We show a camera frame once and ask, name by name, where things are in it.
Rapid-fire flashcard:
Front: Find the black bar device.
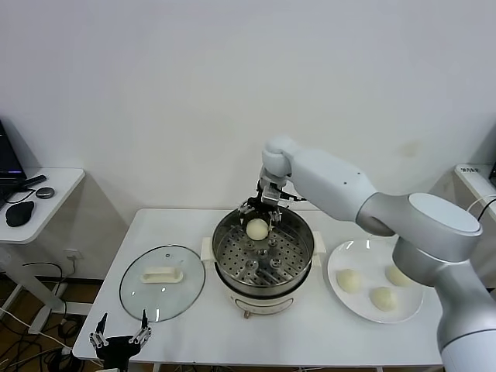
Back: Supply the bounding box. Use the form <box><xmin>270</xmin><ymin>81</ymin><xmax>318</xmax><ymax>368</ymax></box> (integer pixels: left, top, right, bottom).
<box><xmin>15</xmin><ymin>174</ymin><xmax>47</xmax><ymax>191</ymax></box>

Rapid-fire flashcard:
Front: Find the glass pot lid cream handle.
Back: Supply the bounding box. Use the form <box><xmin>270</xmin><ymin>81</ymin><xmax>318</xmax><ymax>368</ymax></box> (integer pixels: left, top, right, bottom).
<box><xmin>118</xmin><ymin>243</ymin><xmax>206</xmax><ymax>323</ymax></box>

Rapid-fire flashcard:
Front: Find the white round plate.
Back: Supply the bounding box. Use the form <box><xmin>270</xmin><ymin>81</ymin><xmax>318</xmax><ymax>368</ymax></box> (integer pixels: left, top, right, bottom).
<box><xmin>326</xmin><ymin>239</ymin><xmax>424</xmax><ymax>325</ymax></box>

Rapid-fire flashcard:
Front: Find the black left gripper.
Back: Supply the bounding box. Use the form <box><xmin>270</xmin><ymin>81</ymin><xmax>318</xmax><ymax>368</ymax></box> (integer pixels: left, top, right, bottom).
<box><xmin>88</xmin><ymin>308</ymin><xmax>153</xmax><ymax>370</ymax></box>

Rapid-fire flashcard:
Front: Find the black laptop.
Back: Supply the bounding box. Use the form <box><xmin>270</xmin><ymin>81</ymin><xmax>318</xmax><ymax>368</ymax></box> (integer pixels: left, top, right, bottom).
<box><xmin>0</xmin><ymin>118</ymin><xmax>28</xmax><ymax>205</ymax></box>

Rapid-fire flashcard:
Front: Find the white side desk with label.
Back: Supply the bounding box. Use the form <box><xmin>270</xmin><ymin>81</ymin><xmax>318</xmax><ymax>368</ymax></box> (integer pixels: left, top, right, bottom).
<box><xmin>453</xmin><ymin>162</ymin><xmax>496</xmax><ymax>206</ymax></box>

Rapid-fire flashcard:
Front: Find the stainless steel steamer basket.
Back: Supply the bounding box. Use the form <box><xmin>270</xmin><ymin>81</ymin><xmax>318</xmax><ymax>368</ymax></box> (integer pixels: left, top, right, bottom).
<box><xmin>200</xmin><ymin>206</ymin><xmax>326</xmax><ymax>288</ymax></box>

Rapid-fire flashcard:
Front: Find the black computer mouse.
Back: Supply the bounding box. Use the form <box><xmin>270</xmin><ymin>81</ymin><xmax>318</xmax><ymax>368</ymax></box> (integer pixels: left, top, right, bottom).
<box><xmin>5</xmin><ymin>201</ymin><xmax>35</xmax><ymax>228</ymax></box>

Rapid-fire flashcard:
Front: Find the white side desk with laptop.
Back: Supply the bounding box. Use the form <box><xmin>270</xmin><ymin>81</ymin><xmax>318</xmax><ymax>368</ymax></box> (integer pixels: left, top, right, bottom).
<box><xmin>0</xmin><ymin>167</ymin><xmax>87</xmax><ymax>336</ymax></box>

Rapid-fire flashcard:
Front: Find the white hanging cable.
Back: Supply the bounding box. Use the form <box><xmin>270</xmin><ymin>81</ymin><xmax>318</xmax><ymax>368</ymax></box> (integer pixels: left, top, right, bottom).
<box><xmin>467</xmin><ymin>193</ymin><xmax>496</xmax><ymax>218</ymax></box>

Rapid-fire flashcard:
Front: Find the cream electric cooker base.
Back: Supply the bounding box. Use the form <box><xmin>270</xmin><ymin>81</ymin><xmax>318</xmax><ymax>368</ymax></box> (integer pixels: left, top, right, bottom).
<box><xmin>205</xmin><ymin>253</ymin><xmax>322</xmax><ymax>321</ymax></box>

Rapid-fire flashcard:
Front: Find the white floor cable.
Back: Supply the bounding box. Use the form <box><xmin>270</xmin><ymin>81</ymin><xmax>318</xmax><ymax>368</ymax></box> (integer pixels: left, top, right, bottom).
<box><xmin>0</xmin><ymin>308</ymin><xmax>73</xmax><ymax>356</ymax></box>

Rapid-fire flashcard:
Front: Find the white steamed baozi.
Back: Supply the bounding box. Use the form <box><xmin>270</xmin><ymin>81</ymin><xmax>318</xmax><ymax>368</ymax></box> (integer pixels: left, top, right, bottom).
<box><xmin>246</xmin><ymin>219</ymin><xmax>269</xmax><ymax>240</ymax></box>
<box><xmin>368</xmin><ymin>286</ymin><xmax>399</xmax><ymax>312</ymax></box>
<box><xmin>336</xmin><ymin>269</ymin><xmax>363</xmax><ymax>294</ymax></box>
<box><xmin>385</xmin><ymin>265</ymin><xmax>414</xmax><ymax>288</ymax></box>

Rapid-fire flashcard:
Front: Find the black floor cable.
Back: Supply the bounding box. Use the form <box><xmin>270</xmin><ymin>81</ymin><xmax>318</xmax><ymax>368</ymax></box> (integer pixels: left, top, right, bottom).
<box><xmin>0</xmin><ymin>262</ymin><xmax>84</xmax><ymax>372</ymax></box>

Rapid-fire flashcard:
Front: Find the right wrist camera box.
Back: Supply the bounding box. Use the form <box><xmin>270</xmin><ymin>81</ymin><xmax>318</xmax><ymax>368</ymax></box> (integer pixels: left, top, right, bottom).
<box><xmin>257</xmin><ymin>176</ymin><xmax>290</xmax><ymax>205</ymax></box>

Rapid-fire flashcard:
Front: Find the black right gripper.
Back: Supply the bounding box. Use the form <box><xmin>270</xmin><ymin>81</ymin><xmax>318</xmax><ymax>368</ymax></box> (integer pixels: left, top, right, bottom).
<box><xmin>236</xmin><ymin>197</ymin><xmax>282</xmax><ymax>233</ymax></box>

